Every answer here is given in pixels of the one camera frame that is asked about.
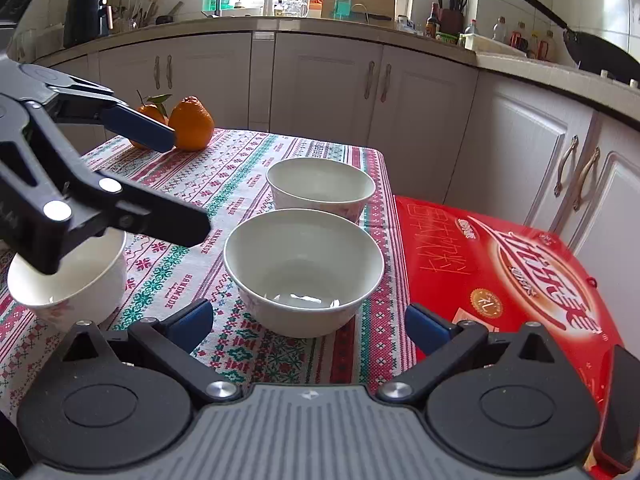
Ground black kitchen appliance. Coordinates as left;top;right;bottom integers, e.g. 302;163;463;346
63;0;110;48

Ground brown cardboard box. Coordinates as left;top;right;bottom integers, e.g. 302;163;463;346
321;0;397;23

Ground orange with green leaves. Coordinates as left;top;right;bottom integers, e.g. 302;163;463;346
131;91;174;150

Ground black flat object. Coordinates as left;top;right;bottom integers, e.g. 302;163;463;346
595;345;640;472

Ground red printed gift box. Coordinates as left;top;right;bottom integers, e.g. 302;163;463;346
395;195;628;480

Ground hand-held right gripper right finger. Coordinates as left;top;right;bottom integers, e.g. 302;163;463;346
376;303;561;403

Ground patterned red green tablecloth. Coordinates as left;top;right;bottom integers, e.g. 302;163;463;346
0;129;418;411

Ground knife block with knives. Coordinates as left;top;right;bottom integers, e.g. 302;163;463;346
437;0;468;36

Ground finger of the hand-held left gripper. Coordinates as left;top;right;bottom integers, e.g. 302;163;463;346
20;62;177;154
0;100;212;277

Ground orange with pointed top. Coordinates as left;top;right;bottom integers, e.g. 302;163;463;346
168;96;216;152

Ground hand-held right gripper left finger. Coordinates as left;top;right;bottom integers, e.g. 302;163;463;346
62;298;245;403

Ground white ceramic bowl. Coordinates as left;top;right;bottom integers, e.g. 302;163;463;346
223;208;385;339
266;157;377;224
7;229;128;333

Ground white kitchen cabinets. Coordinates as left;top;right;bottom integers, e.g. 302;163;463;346
15;30;640;281

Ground kitchen utensils in holder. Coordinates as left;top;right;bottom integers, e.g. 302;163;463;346
112;0;166;32

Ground black wok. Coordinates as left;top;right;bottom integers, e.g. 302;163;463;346
519;0;640;85

